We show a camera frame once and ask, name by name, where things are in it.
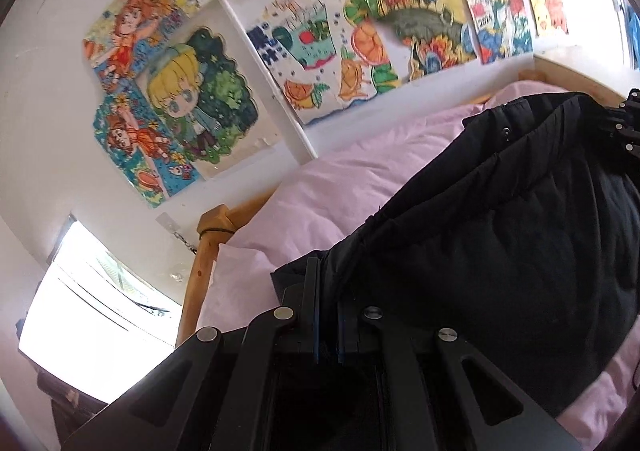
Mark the pink duvet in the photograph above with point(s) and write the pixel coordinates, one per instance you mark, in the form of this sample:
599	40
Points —
325	191

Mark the group of colourful wall drawings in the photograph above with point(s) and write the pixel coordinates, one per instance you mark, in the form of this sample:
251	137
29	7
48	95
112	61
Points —
310	31

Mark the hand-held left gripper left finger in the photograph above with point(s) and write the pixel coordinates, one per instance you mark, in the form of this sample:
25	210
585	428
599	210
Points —
315	331

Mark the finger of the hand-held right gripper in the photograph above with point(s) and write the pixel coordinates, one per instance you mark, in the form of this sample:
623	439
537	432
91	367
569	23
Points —
625	138
631	103

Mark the wooden bed frame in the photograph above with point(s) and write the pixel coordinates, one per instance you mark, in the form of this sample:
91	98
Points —
210	231

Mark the blue hanging cloth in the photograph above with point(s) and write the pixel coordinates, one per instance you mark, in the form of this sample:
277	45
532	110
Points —
632	36

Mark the stack of black crates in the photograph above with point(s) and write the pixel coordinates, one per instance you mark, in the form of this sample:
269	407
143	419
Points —
65	396

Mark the clear wall hook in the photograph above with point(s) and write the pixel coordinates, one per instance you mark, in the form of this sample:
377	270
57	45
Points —
172	228

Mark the black padded jacket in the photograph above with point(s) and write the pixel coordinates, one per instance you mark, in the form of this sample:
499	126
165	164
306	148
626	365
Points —
500	231

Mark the bright window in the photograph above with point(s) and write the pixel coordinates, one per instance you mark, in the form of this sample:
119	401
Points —
90	321

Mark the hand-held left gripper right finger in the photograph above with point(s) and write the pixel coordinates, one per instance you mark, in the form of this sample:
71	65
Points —
343	333

